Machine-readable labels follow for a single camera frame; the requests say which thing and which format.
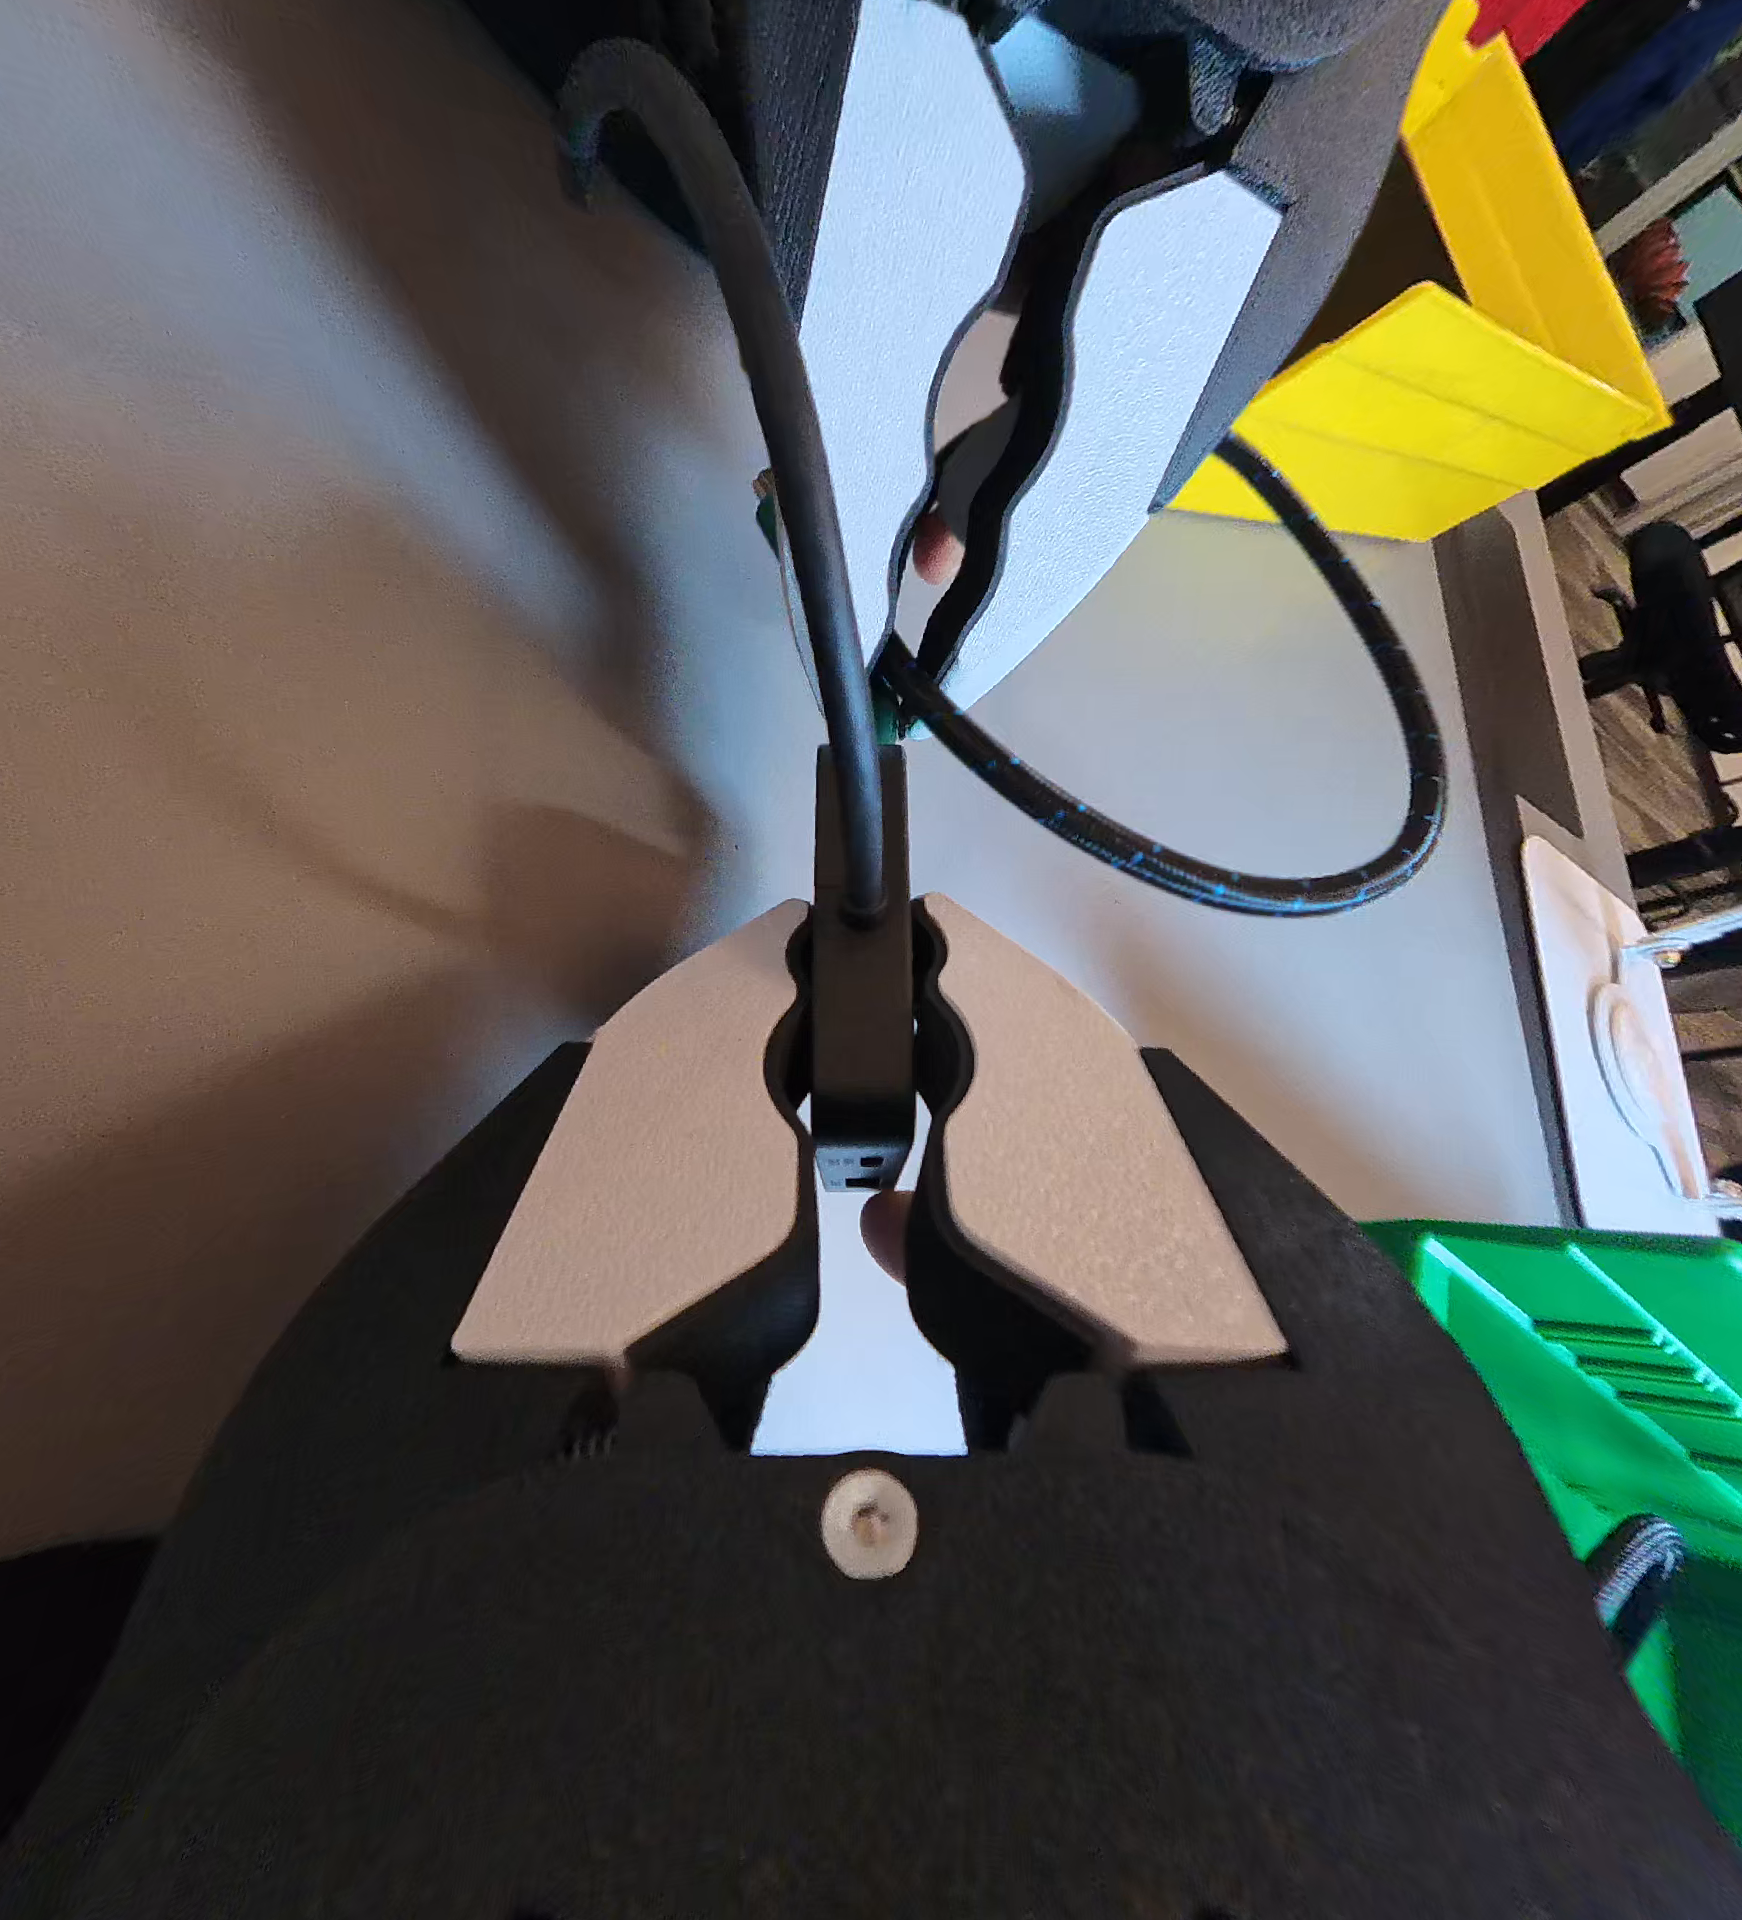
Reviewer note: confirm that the black office chair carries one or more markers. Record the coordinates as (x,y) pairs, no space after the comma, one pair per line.
(1679,631)

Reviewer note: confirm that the white board stand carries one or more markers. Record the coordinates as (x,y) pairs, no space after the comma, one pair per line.
(1575,975)

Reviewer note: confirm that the red plastic bin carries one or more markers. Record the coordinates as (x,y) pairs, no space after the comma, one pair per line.
(1538,23)

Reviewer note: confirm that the person's left hand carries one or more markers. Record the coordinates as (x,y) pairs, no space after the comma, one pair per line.
(938,550)

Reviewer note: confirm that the yellow plastic bin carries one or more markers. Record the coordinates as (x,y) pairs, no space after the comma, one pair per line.
(1412,390)

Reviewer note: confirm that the person's right hand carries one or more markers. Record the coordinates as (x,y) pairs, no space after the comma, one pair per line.
(886,1237)

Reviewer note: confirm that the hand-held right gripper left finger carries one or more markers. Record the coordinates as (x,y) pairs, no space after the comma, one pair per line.
(646,1186)

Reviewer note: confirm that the green plastic bin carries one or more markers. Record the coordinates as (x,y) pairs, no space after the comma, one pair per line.
(1634,1320)

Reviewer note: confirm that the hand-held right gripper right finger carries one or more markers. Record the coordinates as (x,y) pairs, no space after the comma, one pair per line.
(1095,1186)

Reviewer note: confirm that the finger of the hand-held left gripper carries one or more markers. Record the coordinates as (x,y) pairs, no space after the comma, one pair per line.
(1156,346)
(900,225)

